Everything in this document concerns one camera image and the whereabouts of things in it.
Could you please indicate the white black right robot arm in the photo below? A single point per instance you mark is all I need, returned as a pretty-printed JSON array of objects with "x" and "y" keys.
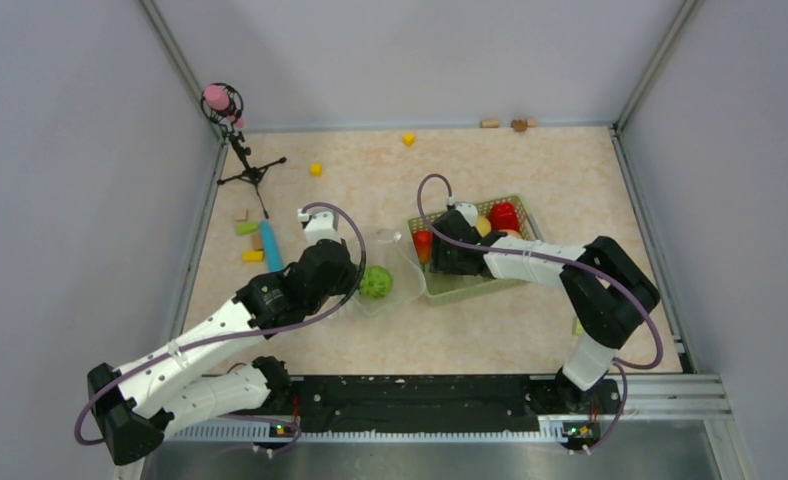
[{"x": 608, "y": 292}]

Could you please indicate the green striped watermelon toy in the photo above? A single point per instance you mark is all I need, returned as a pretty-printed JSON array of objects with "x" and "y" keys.
[{"x": 376, "y": 283}]

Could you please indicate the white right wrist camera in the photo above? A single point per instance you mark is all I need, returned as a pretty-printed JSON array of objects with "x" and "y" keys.
[{"x": 469, "y": 211}]

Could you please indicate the clear dotted zip top bag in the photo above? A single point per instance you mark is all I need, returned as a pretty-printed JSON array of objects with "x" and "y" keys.
[{"x": 393, "y": 276}]

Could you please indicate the red bell pepper toy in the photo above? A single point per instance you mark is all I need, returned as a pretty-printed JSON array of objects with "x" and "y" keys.
[{"x": 503, "y": 216}]

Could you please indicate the green perforated plastic basket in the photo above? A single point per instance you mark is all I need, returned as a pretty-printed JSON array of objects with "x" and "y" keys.
[{"x": 442, "y": 289}]

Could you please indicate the yellow cube near tripod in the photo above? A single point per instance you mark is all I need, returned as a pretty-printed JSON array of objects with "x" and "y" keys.
[{"x": 316, "y": 170}]

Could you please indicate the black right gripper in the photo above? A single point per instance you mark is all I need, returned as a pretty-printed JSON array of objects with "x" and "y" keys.
[{"x": 440, "y": 262}]

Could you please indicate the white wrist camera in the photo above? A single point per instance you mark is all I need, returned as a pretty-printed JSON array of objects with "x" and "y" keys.
[
  {"x": 469, "y": 211},
  {"x": 319, "y": 225}
]

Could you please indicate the red wax apple toy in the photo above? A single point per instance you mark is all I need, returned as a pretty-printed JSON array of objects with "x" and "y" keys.
[{"x": 422, "y": 241}]

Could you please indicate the black tripod microphone stand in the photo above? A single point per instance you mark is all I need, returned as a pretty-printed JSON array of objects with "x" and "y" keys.
[{"x": 230, "y": 123}]

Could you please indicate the peach toy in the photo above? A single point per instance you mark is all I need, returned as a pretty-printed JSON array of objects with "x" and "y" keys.
[{"x": 512, "y": 233}]

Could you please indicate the pink foam microphone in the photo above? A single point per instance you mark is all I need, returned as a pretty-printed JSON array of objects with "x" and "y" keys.
[{"x": 216, "y": 97}]

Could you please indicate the blue cylinder toy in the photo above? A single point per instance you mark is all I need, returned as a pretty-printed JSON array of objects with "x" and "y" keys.
[{"x": 270, "y": 248}]

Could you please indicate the brown wooden piece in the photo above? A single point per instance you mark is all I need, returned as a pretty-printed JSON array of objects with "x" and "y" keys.
[{"x": 519, "y": 125}]

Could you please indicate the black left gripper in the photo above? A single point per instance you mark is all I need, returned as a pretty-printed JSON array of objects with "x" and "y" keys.
[{"x": 351, "y": 273}]

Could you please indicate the green block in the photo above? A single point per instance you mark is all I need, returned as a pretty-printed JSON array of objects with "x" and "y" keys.
[{"x": 246, "y": 228}]

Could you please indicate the brown wooden block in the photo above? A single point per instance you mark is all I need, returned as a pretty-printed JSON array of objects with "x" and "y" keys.
[{"x": 257, "y": 242}]

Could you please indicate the yellow block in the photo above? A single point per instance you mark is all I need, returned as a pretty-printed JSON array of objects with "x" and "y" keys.
[{"x": 252, "y": 256}]

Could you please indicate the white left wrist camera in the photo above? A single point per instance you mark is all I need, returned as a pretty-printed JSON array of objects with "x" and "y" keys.
[{"x": 319, "y": 225}]

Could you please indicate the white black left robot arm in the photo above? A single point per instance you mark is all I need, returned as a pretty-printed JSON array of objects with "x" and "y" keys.
[{"x": 138, "y": 405}]

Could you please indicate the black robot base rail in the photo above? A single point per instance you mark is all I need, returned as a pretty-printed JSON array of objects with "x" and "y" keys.
[{"x": 455, "y": 407}]

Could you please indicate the yellow pear toy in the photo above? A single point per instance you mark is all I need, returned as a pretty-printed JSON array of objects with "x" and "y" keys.
[{"x": 483, "y": 225}]

